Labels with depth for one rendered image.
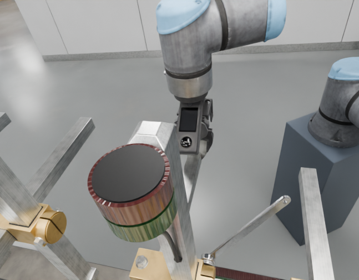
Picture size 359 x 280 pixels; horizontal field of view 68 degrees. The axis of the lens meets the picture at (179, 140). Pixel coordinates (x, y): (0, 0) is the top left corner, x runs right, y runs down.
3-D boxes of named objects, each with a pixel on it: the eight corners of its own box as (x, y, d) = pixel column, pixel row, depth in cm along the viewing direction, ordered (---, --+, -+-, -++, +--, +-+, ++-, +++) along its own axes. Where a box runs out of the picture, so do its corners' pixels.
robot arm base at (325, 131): (297, 123, 105) (302, 103, 99) (336, 109, 109) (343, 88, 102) (334, 154, 92) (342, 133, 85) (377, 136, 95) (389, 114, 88)
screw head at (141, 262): (138, 255, 46) (136, 252, 45) (149, 258, 45) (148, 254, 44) (134, 268, 44) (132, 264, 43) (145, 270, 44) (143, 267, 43)
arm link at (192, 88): (207, 80, 47) (156, 79, 49) (208, 102, 50) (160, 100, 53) (215, 55, 53) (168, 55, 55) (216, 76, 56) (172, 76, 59)
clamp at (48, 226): (10, 208, 50) (-5, 192, 47) (72, 219, 47) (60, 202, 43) (-14, 239, 46) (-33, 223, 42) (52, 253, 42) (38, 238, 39)
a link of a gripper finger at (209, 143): (214, 148, 64) (213, 120, 57) (213, 153, 63) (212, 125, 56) (195, 146, 65) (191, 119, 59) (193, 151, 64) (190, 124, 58)
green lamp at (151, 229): (123, 176, 25) (116, 160, 24) (184, 184, 24) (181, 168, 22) (94, 235, 21) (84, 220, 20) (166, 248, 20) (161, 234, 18)
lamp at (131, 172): (156, 254, 36) (110, 139, 22) (196, 262, 35) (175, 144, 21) (142, 301, 32) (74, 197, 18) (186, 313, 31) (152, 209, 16)
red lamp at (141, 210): (116, 158, 24) (109, 140, 22) (181, 165, 22) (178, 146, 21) (82, 218, 19) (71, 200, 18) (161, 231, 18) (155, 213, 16)
